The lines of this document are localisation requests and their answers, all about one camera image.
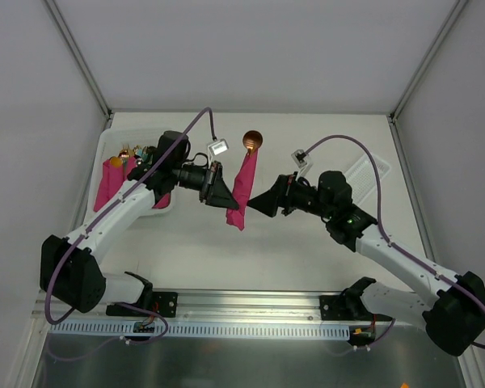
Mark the pink paper napkin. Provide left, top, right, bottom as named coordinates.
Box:
left=226, top=151, right=258, bottom=231

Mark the copper spoon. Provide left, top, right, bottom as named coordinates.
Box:
left=242, top=130, right=263, bottom=156

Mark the small white perforated tray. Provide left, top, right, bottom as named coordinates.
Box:
left=344, top=154, right=377, bottom=206

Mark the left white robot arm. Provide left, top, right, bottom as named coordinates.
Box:
left=40, top=130, right=239, bottom=315

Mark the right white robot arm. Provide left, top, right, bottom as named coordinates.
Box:
left=248, top=171, right=485, bottom=356

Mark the pink rolled napkin right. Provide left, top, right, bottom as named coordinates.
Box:
left=153, top=193, right=171, bottom=209

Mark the pink rolled napkin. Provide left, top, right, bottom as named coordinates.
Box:
left=93, top=159, right=125, bottom=212
left=153, top=193, right=171, bottom=209

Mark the pink rolled napkin far left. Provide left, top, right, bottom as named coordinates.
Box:
left=93, top=159, right=125, bottom=212

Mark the orange round spoon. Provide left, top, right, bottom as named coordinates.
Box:
left=109, top=157, right=122, bottom=168

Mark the large white plastic basket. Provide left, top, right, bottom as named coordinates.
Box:
left=85, top=127, right=170, bottom=220

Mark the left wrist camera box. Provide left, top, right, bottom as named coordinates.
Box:
left=207, top=139, right=229, bottom=156

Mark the aluminium mounting rail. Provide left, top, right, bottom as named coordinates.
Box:
left=32, top=289, right=397, bottom=324

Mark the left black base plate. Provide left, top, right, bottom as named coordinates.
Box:
left=106, top=291, right=179, bottom=318

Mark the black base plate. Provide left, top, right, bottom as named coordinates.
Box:
left=318, top=294, right=391, bottom=322
left=106, top=291, right=179, bottom=318

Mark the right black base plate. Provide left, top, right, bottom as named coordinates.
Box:
left=318, top=294, right=391, bottom=322

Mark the right aluminium frame post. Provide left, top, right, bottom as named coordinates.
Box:
left=390, top=0, right=470, bottom=122

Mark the aluminium frame post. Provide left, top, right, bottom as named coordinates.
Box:
left=42, top=0, right=112, bottom=117
left=390, top=0, right=470, bottom=122

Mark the left aluminium frame post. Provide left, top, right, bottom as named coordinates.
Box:
left=42, top=0, right=112, bottom=117

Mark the white slotted cable duct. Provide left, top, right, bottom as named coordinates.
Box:
left=49, top=320, right=351, bottom=341

